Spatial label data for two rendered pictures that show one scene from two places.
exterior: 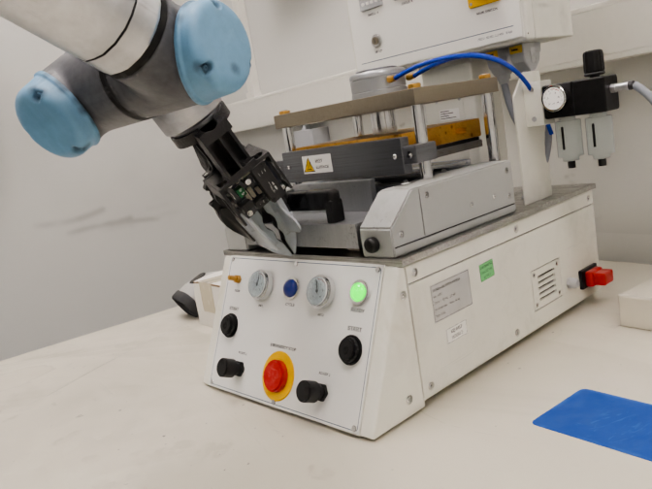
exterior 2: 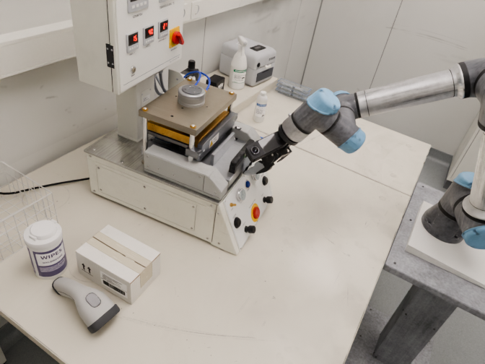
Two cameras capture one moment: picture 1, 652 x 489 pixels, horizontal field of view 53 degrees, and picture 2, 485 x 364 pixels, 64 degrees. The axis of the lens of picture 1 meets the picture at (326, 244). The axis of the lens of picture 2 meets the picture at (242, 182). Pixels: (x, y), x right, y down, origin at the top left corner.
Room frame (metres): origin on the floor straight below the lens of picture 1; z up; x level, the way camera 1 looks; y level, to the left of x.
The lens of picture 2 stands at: (1.33, 0.87, 1.66)
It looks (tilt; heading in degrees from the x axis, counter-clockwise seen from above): 38 degrees down; 238
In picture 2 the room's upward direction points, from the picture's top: 10 degrees clockwise
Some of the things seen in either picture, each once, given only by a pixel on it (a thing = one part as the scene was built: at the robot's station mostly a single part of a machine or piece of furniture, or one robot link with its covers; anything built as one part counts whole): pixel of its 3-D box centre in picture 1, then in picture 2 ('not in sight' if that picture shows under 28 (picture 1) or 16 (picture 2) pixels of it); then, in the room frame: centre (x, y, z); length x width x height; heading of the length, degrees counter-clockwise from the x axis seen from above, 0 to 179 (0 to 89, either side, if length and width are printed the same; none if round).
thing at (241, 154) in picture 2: (297, 207); (242, 155); (0.82, 0.03, 0.99); 0.15 x 0.02 x 0.04; 41
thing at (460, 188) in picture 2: not in sight; (468, 194); (0.15, 0.36, 0.94); 0.13 x 0.12 x 0.14; 56
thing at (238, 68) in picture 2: not in sight; (239, 63); (0.44, -0.78, 0.92); 0.09 x 0.08 x 0.25; 83
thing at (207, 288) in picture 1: (250, 291); (119, 263); (1.22, 0.16, 0.80); 0.19 x 0.13 x 0.09; 123
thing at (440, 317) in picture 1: (413, 284); (190, 172); (0.93, -0.12, 0.84); 0.53 x 0.37 x 0.17; 131
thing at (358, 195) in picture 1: (372, 200); (201, 145); (0.91, -0.08, 0.97); 0.30 x 0.22 x 0.08; 131
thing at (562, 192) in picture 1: (413, 217); (178, 149); (0.97, -0.14, 0.93); 0.46 x 0.35 x 0.01; 131
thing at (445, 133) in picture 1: (388, 127); (191, 113); (0.94, -0.12, 1.07); 0.22 x 0.17 x 0.10; 41
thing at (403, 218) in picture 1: (439, 206); (228, 131); (0.79, -0.14, 0.97); 0.26 x 0.05 x 0.07; 131
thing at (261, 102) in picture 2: not in sight; (260, 106); (0.43, -0.52, 0.82); 0.05 x 0.05 x 0.14
